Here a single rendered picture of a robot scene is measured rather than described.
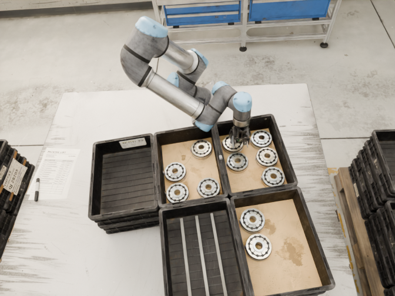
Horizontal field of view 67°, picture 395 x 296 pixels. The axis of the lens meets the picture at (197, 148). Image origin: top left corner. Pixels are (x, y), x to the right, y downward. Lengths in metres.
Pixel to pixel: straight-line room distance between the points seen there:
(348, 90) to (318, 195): 1.66
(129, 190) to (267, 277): 0.72
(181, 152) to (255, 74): 1.73
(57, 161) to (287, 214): 1.28
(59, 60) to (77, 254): 2.59
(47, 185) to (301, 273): 1.33
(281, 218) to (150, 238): 0.61
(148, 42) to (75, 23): 3.09
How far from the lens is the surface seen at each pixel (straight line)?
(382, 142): 2.15
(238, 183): 1.40
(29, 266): 1.68
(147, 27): 1.18
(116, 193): 1.47
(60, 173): 1.81
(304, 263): 1.32
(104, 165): 1.57
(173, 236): 1.33
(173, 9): 3.08
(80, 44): 3.85
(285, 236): 1.34
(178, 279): 1.29
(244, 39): 3.24
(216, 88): 1.27
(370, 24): 3.92
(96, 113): 1.99
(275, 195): 1.33
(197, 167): 1.45
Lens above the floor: 2.09
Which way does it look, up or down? 57 degrees down
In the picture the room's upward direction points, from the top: 9 degrees counter-clockwise
